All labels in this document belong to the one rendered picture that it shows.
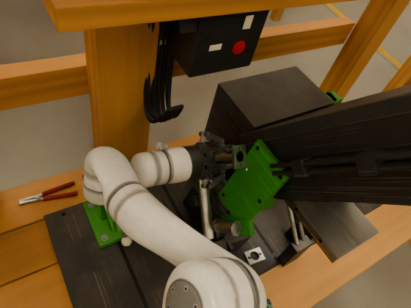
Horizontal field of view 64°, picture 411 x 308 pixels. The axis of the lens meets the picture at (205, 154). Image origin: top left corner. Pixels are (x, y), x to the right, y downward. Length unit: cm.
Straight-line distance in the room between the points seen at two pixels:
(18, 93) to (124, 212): 48
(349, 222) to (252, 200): 26
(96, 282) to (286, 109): 67
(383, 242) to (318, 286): 31
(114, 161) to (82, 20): 22
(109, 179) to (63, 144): 184
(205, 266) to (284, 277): 69
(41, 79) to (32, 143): 157
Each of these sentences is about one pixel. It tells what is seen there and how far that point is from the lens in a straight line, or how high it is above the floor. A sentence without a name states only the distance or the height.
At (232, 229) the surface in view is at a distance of 83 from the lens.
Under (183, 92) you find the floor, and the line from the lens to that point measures 281.
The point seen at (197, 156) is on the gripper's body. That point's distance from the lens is 69.
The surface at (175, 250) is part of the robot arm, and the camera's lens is 48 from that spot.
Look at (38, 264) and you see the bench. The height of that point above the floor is 88.
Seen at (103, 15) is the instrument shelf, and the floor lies 152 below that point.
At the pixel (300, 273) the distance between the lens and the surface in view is 107.
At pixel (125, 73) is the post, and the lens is 80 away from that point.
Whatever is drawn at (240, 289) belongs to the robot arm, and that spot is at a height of 145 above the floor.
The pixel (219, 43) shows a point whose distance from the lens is 73.
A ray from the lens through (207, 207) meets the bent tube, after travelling 90.
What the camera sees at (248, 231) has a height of 109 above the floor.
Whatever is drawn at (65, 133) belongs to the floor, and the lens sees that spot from 245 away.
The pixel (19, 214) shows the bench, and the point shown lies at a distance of 109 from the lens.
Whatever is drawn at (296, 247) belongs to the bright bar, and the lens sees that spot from 97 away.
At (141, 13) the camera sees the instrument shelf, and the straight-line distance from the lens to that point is 58.
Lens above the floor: 180
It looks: 49 degrees down
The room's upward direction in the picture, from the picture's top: 17 degrees clockwise
